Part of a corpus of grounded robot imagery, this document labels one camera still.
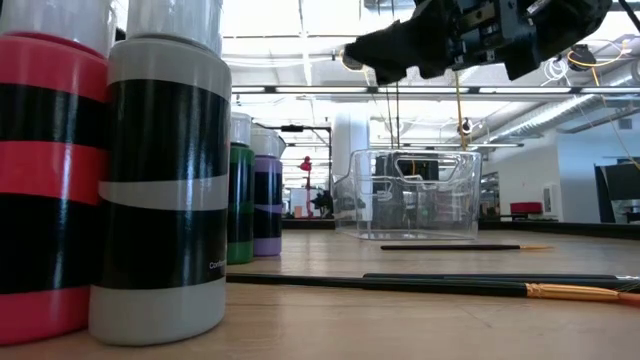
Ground red sofa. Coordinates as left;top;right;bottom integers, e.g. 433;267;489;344
509;201;544;216

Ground black metal stand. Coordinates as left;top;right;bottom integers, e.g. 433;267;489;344
254;122;334;221

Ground purple and black paint bottle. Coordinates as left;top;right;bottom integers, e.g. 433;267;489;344
251;124;285;258

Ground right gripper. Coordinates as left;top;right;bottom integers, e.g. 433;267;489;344
344;0;544;85

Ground red and black paint bottle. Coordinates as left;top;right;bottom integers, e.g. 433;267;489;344
0;0;117;347

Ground red object on pole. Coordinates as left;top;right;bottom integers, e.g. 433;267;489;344
298;155;314;219

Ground thin brush orange tip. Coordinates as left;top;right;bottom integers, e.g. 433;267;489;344
379;243;554;252

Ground white wall frame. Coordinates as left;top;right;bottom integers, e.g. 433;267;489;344
542;183;557;215

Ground green and black paint bottle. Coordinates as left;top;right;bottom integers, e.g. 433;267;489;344
227;111;256;266

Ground black brush silver ferrule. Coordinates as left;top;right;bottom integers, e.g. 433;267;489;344
362;272;640;291

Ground white round pillar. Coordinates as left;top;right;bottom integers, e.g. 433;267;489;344
331;104;372;201

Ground clear plastic bin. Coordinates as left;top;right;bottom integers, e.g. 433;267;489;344
333;148;483;242

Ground black panel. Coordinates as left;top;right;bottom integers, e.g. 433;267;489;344
593;162;640;225

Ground black ceiling cable reel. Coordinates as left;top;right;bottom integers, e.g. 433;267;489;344
567;43;599;72
340;49;366;72

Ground grey and black paint bottle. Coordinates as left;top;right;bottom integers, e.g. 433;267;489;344
88;0;234;348

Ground black aluminium table frame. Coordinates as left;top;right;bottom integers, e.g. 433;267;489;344
281;217;640;241

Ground silver ventilation duct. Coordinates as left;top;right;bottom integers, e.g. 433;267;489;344
487;59;640;144

